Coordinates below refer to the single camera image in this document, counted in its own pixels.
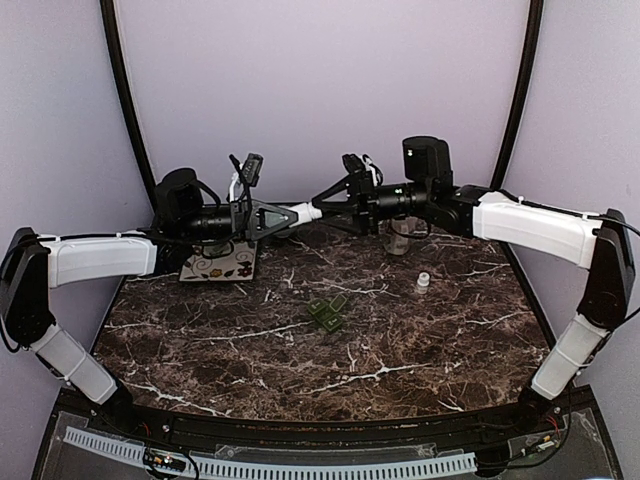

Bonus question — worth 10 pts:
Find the black frame post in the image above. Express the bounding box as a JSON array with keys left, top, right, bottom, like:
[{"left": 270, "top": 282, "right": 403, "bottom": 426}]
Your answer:
[
  {"left": 99, "top": 0, "right": 157, "bottom": 210},
  {"left": 490, "top": 0, "right": 544, "bottom": 190}
]

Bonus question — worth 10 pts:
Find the black front table rail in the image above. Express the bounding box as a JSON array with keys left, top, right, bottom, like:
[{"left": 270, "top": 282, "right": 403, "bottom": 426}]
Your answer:
[{"left": 82, "top": 372, "right": 566, "bottom": 454}]

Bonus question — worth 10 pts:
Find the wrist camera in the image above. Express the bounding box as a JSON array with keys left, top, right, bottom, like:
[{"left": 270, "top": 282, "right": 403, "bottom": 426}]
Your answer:
[
  {"left": 227, "top": 153, "right": 264, "bottom": 202},
  {"left": 342, "top": 154, "right": 384, "bottom": 186}
]

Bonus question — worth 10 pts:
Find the white slotted cable duct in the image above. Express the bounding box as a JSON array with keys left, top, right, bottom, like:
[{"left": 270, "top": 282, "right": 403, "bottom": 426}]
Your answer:
[{"left": 62, "top": 427, "right": 477, "bottom": 479}]

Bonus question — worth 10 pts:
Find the square floral ceramic plate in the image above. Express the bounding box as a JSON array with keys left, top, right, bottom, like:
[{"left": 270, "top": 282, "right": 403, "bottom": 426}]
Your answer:
[{"left": 179, "top": 241, "right": 257, "bottom": 283}]

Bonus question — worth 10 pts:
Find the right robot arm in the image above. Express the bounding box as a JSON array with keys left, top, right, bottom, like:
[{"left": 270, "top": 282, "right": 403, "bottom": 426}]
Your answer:
[{"left": 312, "top": 136, "right": 636, "bottom": 434}]

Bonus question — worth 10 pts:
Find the cream coral-print mug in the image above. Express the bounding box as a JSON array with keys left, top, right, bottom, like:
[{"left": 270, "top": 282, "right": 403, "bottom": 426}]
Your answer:
[{"left": 384, "top": 217, "right": 417, "bottom": 256}]

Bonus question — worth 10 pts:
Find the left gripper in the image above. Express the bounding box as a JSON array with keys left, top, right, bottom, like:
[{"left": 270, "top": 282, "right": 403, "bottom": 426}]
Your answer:
[{"left": 180, "top": 198, "right": 299, "bottom": 242}]

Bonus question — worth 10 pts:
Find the small green circuit board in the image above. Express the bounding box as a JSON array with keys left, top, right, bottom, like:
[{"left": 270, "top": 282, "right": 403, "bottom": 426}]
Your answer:
[{"left": 142, "top": 448, "right": 186, "bottom": 473}]

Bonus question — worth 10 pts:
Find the white pill bottle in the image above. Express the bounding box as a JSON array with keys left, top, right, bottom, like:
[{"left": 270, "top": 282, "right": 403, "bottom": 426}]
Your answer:
[
  {"left": 416, "top": 272, "right": 431, "bottom": 294},
  {"left": 290, "top": 202, "right": 323, "bottom": 226}
]

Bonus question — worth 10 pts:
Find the right black frame post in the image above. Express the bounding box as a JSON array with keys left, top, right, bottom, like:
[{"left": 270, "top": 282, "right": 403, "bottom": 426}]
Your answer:
[{"left": 490, "top": 0, "right": 544, "bottom": 190}]

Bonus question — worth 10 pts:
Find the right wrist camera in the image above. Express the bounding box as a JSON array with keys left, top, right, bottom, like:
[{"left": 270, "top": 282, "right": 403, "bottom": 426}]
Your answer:
[{"left": 342, "top": 154, "right": 384, "bottom": 186}]

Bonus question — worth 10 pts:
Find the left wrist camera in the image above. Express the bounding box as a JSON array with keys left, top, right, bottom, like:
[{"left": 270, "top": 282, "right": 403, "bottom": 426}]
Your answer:
[{"left": 227, "top": 153, "right": 264, "bottom": 202}]

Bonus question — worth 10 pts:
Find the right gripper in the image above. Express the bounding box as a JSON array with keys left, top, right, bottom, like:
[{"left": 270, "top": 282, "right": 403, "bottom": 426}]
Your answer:
[{"left": 313, "top": 170, "right": 433, "bottom": 236}]

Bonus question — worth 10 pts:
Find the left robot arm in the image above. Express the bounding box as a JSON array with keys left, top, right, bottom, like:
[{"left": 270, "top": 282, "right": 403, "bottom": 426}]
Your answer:
[{"left": 1, "top": 161, "right": 322, "bottom": 436}]

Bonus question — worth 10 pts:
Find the left black frame post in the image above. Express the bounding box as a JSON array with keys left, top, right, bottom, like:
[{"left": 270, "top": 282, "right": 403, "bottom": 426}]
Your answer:
[{"left": 99, "top": 0, "right": 157, "bottom": 210}]

